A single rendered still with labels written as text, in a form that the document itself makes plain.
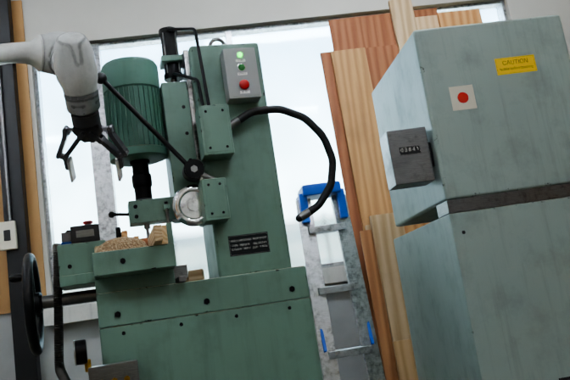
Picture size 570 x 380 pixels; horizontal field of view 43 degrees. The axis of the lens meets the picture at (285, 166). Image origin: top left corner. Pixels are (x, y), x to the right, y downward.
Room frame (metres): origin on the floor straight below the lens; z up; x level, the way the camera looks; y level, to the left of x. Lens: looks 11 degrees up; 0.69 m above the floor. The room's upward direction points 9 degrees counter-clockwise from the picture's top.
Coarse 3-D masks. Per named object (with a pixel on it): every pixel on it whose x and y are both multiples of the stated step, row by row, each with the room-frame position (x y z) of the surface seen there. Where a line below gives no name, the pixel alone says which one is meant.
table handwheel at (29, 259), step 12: (24, 264) 1.96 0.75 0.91; (36, 264) 2.11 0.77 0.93; (24, 276) 1.93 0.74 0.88; (36, 276) 2.14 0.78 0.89; (24, 288) 1.92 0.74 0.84; (36, 288) 2.16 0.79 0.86; (24, 300) 1.92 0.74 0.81; (36, 300) 2.03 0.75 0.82; (48, 300) 2.05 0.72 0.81; (72, 300) 2.07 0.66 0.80; (84, 300) 2.08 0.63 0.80; (96, 300) 2.09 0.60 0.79; (24, 312) 1.92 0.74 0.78; (36, 312) 2.04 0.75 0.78; (36, 324) 2.15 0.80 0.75; (36, 336) 1.96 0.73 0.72; (36, 348) 1.99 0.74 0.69
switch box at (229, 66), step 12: (228, 48) 2.06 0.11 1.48; (240, 48) 2.07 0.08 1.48; (252, 48) 2.08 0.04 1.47; (228, 60) 2.05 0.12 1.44; (252, 60) 2.07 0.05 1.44; (228, 72) 2.05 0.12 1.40; (252, 72) 2.07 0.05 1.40; (228, 84) 2.05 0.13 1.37; (252, 84) 2.07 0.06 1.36; (228, 96) 2.06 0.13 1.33; (240, 96) 2.06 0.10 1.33; (252, 96) 2.07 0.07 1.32
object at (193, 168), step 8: (104, 80) 1.98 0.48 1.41; (112, 88) 1.99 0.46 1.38; (120, 96) 1.99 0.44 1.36; (128, 104) 2.00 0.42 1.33; (136, 112) 2.00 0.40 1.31; (144, 120) 2.01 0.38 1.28; (152, 128) 2.01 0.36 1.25; (160, 136) 2.02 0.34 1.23; (168, 144) 2.02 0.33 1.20; (176, 152) 2.03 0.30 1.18; (184, 160) 2.03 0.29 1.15; (192, 160) 2.02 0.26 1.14; (184, 168) 2.02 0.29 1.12; (192, 168) 2.02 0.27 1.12; (200, 168) 2.03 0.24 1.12; (184, 176) 2.05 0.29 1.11; (192, 176) 2.02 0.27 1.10; (200, 176) 2.03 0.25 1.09; (208, 176) 2.05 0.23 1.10
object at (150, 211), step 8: (136, 200) 2.11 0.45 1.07; (144, 200) 2.11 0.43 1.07; (152, 200) 2.12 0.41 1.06; (160, 200) 2.12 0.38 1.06; (168, 200) 2.13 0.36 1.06; (128, 208) 2.11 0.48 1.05; (136, 208) 2.10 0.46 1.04; (144, 208) 2.11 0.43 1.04; (152, 208) 2.12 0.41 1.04; (160, 208) 2.12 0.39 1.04; (136, 216) 2.10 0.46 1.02; (144, 216) 2.11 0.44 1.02; (152, 216) 2.12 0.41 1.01; (160, 216) 2.12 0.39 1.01; (136, 224) 2.12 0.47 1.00; (144, 224) 2.14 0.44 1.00; (152, 224) 2.17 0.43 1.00
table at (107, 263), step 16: (96, 256) 1.82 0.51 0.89; (112, 256) 1.83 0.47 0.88; (128, 256) 1.84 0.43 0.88; (144, 256) 1.85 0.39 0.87; (160, 256) 1.86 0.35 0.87; (96, 272) 1.82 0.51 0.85; (112, 272) 1.83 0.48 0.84; (128, 272) 1.86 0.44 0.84; (144, 272) 1.94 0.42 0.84; (64, 288) 2.08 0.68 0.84; (80, 288) 2.18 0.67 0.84
